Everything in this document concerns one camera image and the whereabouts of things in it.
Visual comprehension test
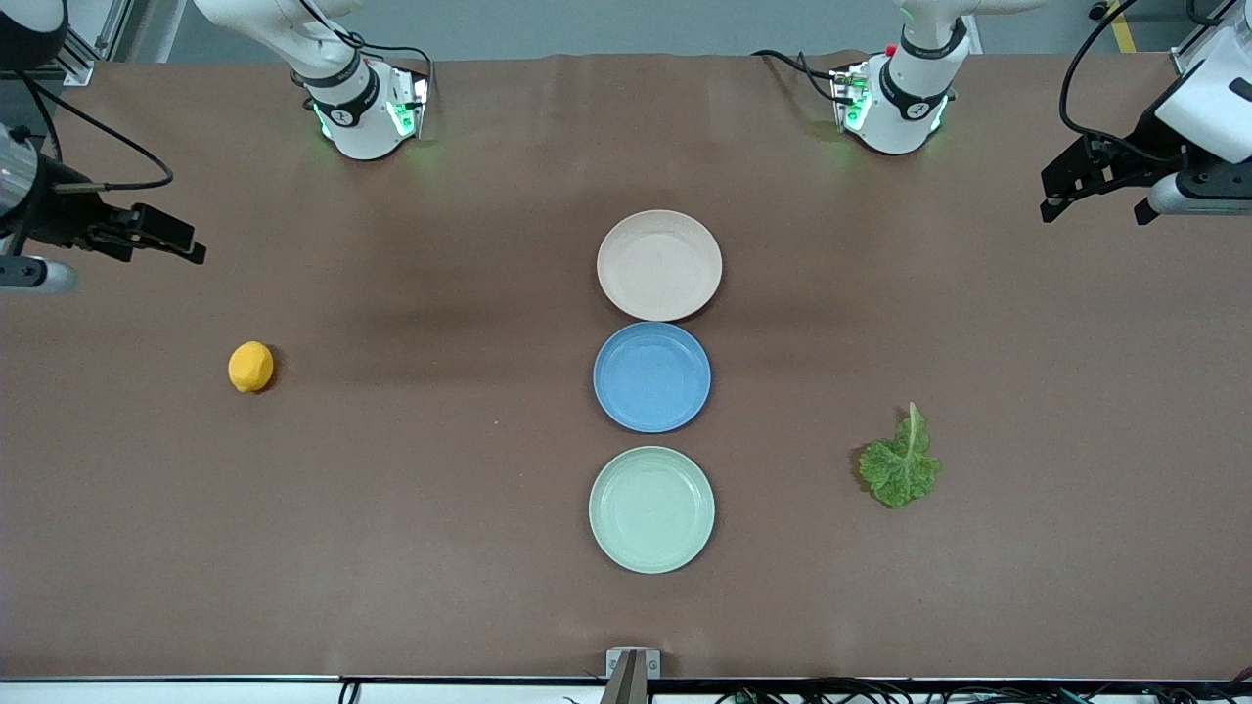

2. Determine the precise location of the yellow lemon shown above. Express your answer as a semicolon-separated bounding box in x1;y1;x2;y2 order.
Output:
228;340;276;394

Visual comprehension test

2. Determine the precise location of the green lettuce leaf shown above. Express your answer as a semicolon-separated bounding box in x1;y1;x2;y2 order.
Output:
858;401;942;509

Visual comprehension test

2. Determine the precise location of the beige round plate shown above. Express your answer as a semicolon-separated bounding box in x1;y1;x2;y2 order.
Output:
596;209;724;323

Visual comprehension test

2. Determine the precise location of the blue round plate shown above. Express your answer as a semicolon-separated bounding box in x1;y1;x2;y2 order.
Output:
592;322;713;434

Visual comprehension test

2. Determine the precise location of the light green round plate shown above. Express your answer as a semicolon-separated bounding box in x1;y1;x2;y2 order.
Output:
588;445;716;575

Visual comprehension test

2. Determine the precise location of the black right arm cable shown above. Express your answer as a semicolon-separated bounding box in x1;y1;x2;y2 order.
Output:
18;70;176;194

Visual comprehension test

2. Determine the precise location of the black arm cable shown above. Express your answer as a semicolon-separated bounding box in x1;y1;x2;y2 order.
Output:
18;70;176;194
1059;0;1189;167

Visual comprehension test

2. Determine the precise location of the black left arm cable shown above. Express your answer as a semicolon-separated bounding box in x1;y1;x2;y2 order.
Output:
1059;0;1189;167

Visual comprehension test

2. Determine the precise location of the aluminium frame profile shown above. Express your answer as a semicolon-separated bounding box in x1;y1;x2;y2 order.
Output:
1169;0;1252;75
54;0;135;87

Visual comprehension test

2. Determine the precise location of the black left base cable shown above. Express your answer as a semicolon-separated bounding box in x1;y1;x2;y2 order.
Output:
750;48;844;105

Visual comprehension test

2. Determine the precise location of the black base cable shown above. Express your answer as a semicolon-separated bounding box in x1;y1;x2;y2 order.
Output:
290;0;436;99
750;48;844;105

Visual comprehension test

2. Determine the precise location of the black right base cable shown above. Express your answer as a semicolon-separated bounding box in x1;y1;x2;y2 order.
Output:
290;0;436;99

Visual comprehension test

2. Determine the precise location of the grey metal camera bracket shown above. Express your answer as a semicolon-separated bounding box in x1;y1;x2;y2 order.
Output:
599;646;662;704

